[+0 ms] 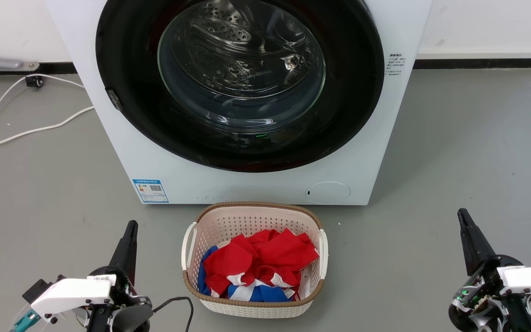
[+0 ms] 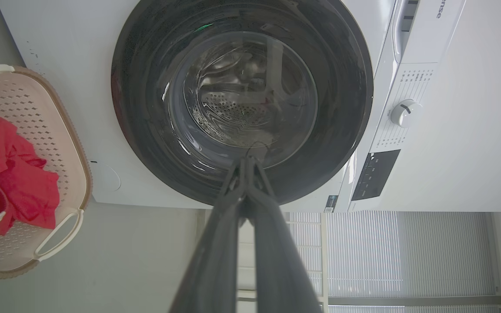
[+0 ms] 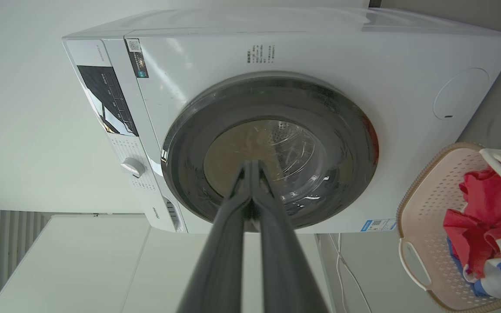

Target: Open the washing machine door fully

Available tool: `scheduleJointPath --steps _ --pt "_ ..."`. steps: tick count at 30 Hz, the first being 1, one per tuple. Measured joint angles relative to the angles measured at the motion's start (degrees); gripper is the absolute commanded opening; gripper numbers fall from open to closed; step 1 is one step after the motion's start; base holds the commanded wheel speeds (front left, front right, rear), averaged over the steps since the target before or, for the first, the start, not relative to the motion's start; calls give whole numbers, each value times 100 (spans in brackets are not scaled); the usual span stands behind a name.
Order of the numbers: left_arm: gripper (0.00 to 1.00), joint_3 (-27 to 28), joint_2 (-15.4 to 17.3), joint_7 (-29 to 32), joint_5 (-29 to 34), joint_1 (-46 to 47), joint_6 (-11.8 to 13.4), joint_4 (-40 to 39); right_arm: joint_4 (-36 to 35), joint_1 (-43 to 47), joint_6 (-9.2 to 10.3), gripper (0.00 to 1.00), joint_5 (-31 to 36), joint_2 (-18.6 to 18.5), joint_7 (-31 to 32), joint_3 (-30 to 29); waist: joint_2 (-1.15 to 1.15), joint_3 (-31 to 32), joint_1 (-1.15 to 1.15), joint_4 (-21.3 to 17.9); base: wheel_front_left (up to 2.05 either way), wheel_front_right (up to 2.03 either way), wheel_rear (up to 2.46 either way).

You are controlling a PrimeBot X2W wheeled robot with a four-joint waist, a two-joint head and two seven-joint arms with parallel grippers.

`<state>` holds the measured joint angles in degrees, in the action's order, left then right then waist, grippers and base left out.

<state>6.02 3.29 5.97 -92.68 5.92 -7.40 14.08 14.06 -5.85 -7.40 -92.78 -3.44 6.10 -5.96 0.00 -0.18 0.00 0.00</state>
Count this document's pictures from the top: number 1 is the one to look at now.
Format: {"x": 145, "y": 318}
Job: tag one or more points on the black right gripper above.
{"x": 482, "y": 299}

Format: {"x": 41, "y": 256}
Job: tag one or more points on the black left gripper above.
{"x": 127, "y": 313}

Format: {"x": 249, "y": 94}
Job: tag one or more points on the white front-load washing machine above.
{"x": 256, "y": 184}

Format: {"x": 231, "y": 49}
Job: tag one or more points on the black round washer door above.
{"x": 122, "y": 55}

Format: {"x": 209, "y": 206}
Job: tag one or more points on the blue energy label sticker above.
{"x": 150, "y": 190}

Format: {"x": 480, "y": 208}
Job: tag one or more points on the beige perforated laundry basket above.
{"x": 247, "y": 216}

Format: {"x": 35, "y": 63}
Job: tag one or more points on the blue and white garment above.
{"x": 258, "y": 293}

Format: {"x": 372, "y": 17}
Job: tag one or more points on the red garment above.
{"x": 270, "y": 256}

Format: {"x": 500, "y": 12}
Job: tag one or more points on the round white filter cover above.
{"x": 327, "y": 192}

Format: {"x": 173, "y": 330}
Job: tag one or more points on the small printed warning sticker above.
{"x": 395, "y": 64}

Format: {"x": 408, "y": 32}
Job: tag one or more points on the grey pipe with floor flange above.
{"x": 2, "y": 62}

